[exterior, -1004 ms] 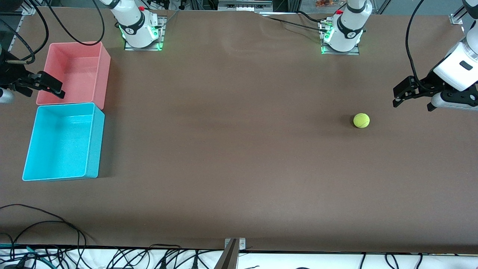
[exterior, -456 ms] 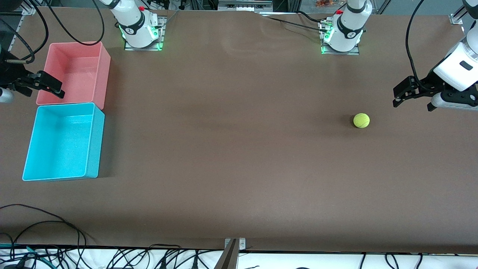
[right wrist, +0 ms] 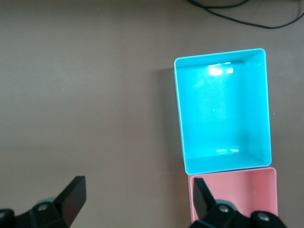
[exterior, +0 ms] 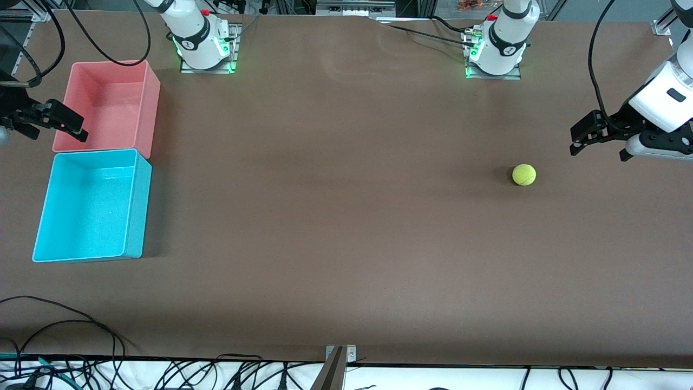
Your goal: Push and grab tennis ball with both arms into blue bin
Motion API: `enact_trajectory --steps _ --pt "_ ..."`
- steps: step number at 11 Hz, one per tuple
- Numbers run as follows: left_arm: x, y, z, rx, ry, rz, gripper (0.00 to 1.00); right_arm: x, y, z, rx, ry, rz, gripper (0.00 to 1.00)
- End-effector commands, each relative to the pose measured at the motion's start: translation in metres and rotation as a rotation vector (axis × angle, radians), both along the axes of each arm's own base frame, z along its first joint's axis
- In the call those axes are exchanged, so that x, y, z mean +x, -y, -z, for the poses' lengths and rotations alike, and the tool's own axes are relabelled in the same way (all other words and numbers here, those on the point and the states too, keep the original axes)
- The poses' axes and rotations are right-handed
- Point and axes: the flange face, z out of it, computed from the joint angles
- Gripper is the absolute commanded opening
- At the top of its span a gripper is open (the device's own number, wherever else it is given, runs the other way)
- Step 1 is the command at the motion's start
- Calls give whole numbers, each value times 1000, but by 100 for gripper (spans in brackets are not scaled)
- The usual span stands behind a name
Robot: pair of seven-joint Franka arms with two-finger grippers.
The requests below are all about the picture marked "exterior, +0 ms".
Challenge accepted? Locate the yellow-green tennis ball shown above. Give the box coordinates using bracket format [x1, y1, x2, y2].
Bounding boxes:
[512, 164, 537, 187]

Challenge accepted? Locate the pink plastic bin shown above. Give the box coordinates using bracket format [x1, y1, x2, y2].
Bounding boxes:
[52, 60, 161, 160]

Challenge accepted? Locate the blue plastic bin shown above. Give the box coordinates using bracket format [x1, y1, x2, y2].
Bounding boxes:
[32, 148, 153, 263]

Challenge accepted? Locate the grey metal device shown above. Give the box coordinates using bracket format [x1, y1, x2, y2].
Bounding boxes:
[316, 0, 397, 17]

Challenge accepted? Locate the grey metal bar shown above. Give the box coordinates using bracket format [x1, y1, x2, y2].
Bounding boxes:
[310, 347, 347, 390]

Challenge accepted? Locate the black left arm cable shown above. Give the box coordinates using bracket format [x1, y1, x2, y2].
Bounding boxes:
[589, 0, 623, 133]

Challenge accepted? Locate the short black right arm cable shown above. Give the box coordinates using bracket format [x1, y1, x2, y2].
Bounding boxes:
[0, 0, 67, 88]

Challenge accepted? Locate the long black right arm cable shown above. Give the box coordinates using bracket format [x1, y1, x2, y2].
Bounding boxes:
[62, 0, 152, 67]

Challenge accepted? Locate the aluminium frame corner bracket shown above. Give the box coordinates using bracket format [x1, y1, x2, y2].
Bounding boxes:
[31, 0, 55, 23]
[651, 8, 677, 37]

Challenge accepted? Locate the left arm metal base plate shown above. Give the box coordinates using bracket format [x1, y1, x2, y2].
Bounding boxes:
[465, 30, 522, 80]

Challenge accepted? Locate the thin black looping cable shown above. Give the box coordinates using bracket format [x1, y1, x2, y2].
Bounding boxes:
[0, 295, 139, 361]

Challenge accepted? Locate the black base power cable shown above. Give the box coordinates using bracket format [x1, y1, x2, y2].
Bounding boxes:
[379, 22, 480, 48]

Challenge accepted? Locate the teal cable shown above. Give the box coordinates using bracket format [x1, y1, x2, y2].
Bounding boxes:
[0, 353, 74, 380]

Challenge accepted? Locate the white cable shelf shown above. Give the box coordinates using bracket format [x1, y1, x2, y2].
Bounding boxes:
[0, 357, 693, 390]

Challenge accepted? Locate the small metal bracket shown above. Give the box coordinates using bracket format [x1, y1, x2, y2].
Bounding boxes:
[325, 345, 357, 365]

